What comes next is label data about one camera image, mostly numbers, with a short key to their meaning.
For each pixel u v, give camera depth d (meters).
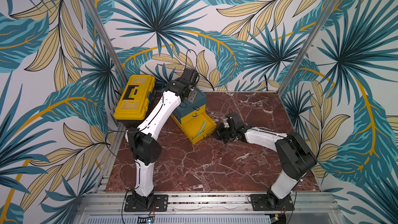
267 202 0.67
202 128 1.00
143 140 0.48
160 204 0.73
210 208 0.73
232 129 0.74
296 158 0.48
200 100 0.88
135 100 0.92
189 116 0.88
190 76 0.63
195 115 0.92
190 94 0.76
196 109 0.86
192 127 1.00
